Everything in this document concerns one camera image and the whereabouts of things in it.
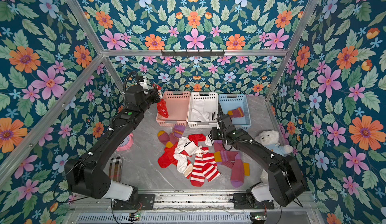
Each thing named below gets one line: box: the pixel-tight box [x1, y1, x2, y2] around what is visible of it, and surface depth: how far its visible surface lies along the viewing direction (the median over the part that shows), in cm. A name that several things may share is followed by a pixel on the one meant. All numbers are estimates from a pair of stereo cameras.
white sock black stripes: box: [211, 110, 218, 122], surface depth 109 cm
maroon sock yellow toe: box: [157, 124, 186, 149], surface depth 100 cm
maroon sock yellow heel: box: [213, 139, 238, 163], surface depth 90 cm
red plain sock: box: [157, 133, 206, 168], surface depth 90 cm
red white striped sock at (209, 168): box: [201, 152, 222, 183], surface depth 85 cm
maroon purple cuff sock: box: [227, 106, 245, 119], surface depth 110 cm
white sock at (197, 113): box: [190, 98, 212, 123], surface depth 112 cm
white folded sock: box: [204, 134, 214, 147], surface depth 97 cm
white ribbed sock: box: [172, 136, 203, 177], surface depth 90 cm
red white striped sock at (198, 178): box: [190, 153, 206, 187], surface depth 84 cm
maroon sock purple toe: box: [230, 153, 245, 188], surface depth 84 cm
